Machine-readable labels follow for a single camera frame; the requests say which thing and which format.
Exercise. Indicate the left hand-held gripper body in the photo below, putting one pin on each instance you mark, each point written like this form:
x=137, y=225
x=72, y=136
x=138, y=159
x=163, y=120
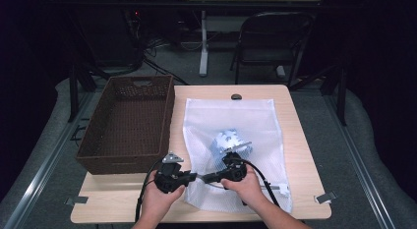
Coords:
x=168, y=180

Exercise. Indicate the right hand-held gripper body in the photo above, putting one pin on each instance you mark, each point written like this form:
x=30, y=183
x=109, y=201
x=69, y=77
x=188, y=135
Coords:
x=236, y=170

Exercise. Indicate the blue and white garment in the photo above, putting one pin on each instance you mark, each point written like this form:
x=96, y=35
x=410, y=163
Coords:
x=226, y=139

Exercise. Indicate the white mesh laundry bag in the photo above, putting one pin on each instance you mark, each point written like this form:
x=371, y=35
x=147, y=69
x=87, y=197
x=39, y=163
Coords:
x=262, y=124

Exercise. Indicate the brown woven basket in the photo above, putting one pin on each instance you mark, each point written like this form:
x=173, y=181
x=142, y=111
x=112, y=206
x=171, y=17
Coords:
x=131, y=117

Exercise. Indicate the person's right hand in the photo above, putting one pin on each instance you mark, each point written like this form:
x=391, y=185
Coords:
x=246, y=189

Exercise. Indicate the person's left hand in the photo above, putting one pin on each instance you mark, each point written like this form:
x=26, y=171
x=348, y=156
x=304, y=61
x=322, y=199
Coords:
x=157, y=202

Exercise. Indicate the grey tape strip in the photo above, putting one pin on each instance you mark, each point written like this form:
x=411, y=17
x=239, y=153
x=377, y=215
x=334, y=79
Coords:
x=326, y=197
x=76, y=200

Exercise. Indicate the white desk leg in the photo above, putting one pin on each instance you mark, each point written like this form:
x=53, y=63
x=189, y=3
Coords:
x=204, y=45

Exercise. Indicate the black metal stand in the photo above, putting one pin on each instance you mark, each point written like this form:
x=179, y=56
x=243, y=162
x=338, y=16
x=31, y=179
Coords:
x=73, y=91

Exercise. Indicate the black folding chair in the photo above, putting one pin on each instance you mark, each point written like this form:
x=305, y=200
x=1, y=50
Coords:
x=272, y=32

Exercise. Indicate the grey metal floor rail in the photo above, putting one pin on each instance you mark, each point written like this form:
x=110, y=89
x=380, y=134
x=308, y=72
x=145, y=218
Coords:
x=360, y=163
x=49, y=160

